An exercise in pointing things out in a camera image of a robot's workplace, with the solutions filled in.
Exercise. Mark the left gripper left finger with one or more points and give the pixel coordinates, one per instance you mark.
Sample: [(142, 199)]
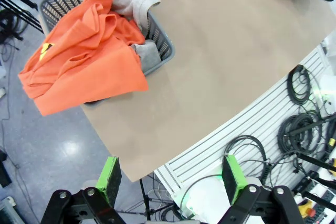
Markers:
[(109, 179)]

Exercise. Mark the grey plastic lattice basket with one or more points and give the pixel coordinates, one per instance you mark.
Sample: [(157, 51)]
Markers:
[(160, 40)]

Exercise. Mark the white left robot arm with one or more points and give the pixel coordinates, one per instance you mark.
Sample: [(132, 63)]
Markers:
[(207, 197)]

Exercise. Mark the orange t-shirt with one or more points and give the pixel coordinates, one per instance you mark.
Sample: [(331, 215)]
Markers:
[(86, 64)]

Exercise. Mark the red emergency stop button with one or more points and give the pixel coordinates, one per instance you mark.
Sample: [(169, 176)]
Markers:
[(307, 208)]

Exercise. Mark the black stand pole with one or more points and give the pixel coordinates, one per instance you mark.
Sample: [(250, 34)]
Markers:
[(145, 200)]

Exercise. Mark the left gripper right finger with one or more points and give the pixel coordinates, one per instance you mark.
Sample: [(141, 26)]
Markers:
[(236, 182)]

